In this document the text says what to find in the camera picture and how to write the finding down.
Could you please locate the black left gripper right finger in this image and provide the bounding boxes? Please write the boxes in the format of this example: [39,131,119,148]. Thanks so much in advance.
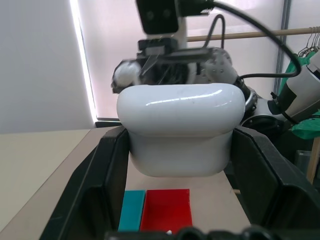
[224,127,320,240]

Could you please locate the wooden clothes rod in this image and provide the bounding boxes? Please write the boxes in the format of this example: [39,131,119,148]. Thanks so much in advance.
[186,26,320,43]

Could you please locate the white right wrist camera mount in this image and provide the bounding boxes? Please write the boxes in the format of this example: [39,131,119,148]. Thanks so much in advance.
[135,0,189,50]

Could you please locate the red flat block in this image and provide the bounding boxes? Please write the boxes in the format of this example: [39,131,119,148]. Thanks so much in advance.
[139,188,194,232]

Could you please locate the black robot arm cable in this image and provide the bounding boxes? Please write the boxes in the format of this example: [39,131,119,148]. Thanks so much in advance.
[203,0,302,81]

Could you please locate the green hanging garment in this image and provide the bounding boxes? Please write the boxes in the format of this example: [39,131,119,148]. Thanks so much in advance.
[278,49,320,141]

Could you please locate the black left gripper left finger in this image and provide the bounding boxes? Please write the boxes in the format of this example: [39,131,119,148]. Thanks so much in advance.
[37,126,131,240]

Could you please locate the metal clothes hangers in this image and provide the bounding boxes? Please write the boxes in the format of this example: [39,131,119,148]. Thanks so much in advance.
[297,26,320,57]

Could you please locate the wooden rack leg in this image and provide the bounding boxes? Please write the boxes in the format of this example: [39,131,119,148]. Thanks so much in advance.
[305,137,320,186]

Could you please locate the teal flat block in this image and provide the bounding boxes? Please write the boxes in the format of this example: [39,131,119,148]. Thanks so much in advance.
[117,190,147,232]

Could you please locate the white earbud charging case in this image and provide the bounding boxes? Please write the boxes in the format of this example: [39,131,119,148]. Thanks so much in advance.
[116,83,246,178]

